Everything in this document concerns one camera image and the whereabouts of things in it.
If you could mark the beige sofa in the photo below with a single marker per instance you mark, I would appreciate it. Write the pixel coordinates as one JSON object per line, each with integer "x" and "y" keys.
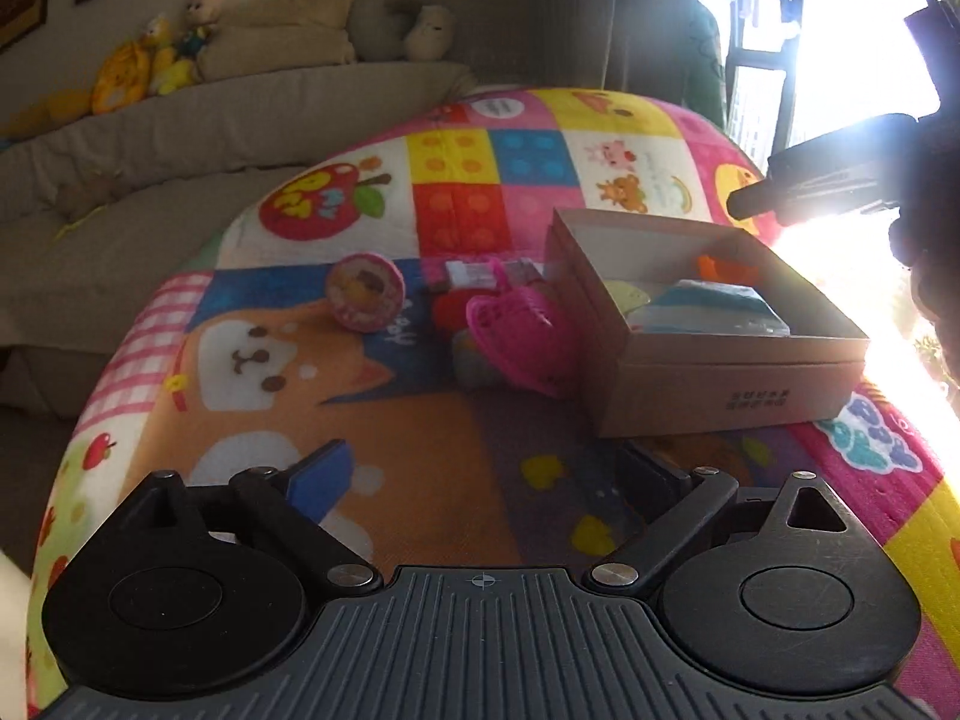
{"x": 187, "y": 127}

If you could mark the grey curtain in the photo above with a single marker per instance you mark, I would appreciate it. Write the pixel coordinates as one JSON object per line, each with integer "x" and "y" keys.
{"x": 649, "y": 7}

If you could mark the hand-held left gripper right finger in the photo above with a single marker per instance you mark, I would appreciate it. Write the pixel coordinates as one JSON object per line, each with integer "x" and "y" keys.
{"x": 649, "y": 474}

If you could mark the round pink cartoon tin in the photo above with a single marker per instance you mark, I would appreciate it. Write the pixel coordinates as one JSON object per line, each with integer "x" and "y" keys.
{"x": 365, "y": 292}

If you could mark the pale yellow-green item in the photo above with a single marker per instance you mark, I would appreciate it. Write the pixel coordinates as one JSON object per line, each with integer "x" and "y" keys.
{"x": 626, "y": 296}

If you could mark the white pink striped packet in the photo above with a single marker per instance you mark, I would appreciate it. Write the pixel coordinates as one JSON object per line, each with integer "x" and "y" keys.
{"x": 466, "y": 274}

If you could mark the yellow duck plush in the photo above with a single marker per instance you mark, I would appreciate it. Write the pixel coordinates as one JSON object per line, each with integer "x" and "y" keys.
{"x": 171, "y": 60}

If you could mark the colourful cartoon play mat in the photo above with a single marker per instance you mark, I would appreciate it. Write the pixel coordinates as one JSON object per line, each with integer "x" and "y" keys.
{"x": 420, "y": 420}

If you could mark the beige pillow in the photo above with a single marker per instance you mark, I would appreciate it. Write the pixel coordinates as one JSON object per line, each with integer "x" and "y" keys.
{"x": 300, "y": 6}
{"x": 277, "y": 52}

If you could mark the orange plastic item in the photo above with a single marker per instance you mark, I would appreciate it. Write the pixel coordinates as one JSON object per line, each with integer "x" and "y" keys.
{"x": 720, "y": 268}

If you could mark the white plush toy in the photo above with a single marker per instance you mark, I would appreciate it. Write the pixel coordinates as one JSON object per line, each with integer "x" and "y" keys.
{"x": 431, "y": 31}

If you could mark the red round container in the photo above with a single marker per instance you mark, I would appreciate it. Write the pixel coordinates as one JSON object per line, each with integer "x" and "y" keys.
{"x": 448, "y": 311}

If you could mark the teal white striped box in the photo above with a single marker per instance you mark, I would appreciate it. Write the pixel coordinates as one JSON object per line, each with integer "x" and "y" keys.
{"x": 712, "y": 311}

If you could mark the green printed cloth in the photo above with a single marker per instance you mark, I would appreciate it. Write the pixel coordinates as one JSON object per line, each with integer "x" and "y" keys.
{"x": 705, "y": 60}

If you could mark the small brown plush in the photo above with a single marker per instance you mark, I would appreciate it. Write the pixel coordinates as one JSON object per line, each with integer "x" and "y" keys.
{"x": 86, "y": 195}

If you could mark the red haired doll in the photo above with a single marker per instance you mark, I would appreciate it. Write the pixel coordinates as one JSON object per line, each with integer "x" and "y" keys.
{"x": 201, "y": 15}

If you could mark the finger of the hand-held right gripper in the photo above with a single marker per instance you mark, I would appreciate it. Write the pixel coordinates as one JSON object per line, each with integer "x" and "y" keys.
{"x": 825, "y": 172}

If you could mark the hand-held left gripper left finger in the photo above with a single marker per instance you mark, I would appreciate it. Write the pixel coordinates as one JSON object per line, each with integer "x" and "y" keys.
{"x": 322, "y": 476}

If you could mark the grey neck pillow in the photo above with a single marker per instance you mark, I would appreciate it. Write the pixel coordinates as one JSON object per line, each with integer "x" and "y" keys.
{"x": 375, "y": 26}

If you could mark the yellow cushion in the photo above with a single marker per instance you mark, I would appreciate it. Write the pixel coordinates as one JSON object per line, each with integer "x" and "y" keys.
{"x": 45, "y": 111}

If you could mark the pink plastic basket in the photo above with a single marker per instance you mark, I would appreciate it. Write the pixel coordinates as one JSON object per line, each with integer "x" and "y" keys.
{"x": 510, "y": 330}

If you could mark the yellow plush bag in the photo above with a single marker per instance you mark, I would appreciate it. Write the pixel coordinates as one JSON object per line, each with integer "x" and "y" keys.
{"x": 120, "y": 79}

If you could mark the grey yellow soft item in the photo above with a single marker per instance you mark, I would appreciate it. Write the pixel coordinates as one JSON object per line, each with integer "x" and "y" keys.
{"x": 474, "y": 367}

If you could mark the brown cardboard box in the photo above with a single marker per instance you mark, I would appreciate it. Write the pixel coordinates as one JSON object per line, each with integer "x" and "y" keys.
{"x": 712, "y": 390}

